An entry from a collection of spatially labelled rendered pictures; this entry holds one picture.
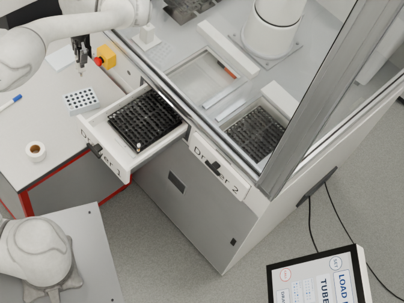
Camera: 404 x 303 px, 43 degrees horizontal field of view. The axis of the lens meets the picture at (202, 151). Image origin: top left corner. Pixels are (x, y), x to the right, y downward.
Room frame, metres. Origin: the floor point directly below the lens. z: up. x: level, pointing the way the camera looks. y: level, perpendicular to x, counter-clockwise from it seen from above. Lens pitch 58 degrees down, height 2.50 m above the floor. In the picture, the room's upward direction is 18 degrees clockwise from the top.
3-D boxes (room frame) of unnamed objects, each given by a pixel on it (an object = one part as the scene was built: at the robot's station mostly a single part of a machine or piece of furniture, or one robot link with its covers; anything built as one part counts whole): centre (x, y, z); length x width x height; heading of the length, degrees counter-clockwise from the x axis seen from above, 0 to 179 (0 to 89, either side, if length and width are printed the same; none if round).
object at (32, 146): (0.84, 0.59, 0.78); 0.07 x 0.07 x 0.04
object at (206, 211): (1.51, -0.10, 0.40); 1.03 x 0.95 x 0.80; 58
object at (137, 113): (1.05, 0.24, 0.87); 0.22 x 0.18 x 0.06; 148
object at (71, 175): (1.08, 0.70, 0.38); 0.62 x 0.58 x 0.76; 58
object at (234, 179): (0.96, -0.07, 0.87); 0.29 x 0.02 x 0.11; 58
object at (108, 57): (1.28, 0.48, 0.88); 0.07 x 0.05 x 0.07; 58
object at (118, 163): (0.88, 0.34, 0.87); 0.29 x 0.02 x 0.11; 58
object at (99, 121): (1.06, 0.23, 0.86); 0.40 x 0.26 x 0.06; 148
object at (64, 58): (1.30, 0.67, 0.77); 0.13 x 0.09 x 0.02; 149
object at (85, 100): (1.11, 0.52, 0.78); 0.12 x 0.08 x 0.04; 133
